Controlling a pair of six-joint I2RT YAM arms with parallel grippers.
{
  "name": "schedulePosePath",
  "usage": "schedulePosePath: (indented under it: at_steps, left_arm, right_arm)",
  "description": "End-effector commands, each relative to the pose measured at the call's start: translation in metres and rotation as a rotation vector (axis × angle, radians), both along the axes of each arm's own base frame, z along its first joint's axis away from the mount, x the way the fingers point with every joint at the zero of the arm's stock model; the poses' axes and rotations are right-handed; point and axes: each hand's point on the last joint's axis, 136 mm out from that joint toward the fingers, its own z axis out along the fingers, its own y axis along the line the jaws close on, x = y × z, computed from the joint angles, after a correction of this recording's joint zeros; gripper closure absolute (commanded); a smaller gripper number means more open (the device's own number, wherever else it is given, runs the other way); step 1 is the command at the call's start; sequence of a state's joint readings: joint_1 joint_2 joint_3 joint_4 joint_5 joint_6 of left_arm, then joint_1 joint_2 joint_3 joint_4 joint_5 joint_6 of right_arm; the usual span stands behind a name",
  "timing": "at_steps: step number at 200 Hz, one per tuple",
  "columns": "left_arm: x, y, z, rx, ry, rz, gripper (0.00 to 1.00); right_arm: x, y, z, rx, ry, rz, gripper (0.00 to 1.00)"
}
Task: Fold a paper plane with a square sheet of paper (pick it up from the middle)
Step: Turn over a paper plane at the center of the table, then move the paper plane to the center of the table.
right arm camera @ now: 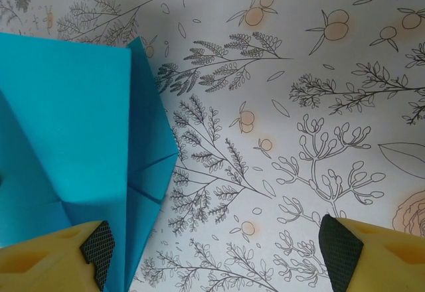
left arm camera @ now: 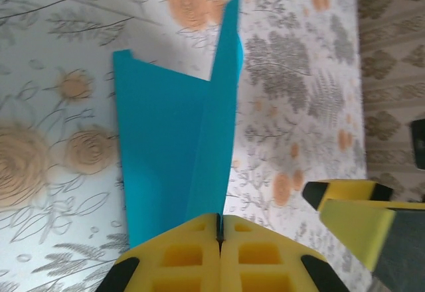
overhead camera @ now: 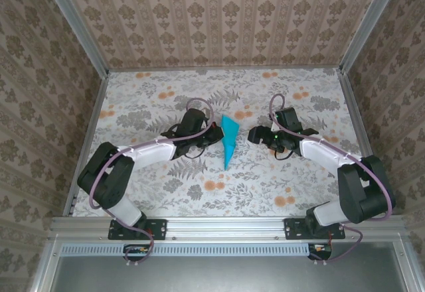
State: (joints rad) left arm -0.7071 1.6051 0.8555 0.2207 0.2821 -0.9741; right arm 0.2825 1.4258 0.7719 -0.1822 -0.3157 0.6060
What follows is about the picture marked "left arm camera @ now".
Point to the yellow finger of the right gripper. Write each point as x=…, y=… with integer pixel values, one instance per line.
x=348, y=190
x=358, y=229

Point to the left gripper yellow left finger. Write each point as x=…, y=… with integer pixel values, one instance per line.
x=179, y=262

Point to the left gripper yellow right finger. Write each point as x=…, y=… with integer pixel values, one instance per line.
x=259, y=262

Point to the blue rectangular cloth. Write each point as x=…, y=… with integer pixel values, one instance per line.
x=166, y=122

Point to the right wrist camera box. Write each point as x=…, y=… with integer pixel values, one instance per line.
x=419, y=142

